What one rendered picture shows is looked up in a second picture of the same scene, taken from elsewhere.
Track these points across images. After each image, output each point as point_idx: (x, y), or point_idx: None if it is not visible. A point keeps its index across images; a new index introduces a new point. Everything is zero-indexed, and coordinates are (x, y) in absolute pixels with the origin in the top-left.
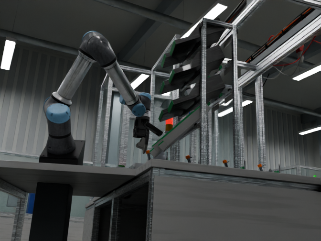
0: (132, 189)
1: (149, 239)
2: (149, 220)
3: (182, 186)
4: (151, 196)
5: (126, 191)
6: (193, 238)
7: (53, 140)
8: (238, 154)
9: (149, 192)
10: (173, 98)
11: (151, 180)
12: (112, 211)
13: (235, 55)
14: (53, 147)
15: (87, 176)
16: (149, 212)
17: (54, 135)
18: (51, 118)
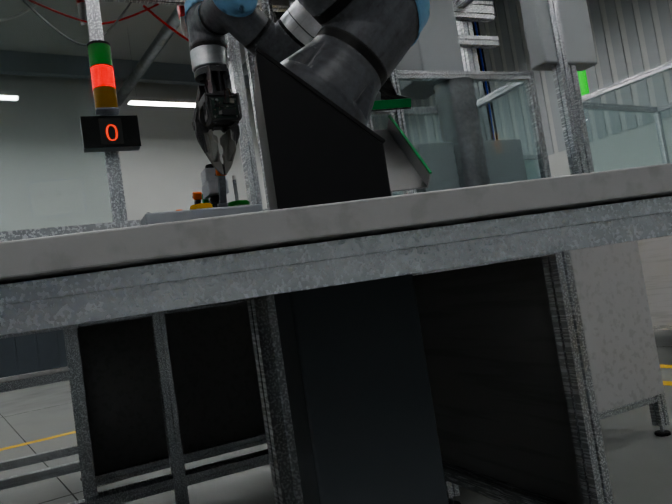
0: (459, 268)
1: (584, 341)
2: (576, 314)
3: (538, 264)
4: (574, 279)
5: (414, 274)
6: (537, 336)
7: (376, 92)
8: None
9: (563, 273)
10: (100, 15)
11: (565, 253)
12: (268, 336)
13: None
14: (368, 116)
15: None
16: (572, 302)
17: (387, 76)
18: (424, 22)
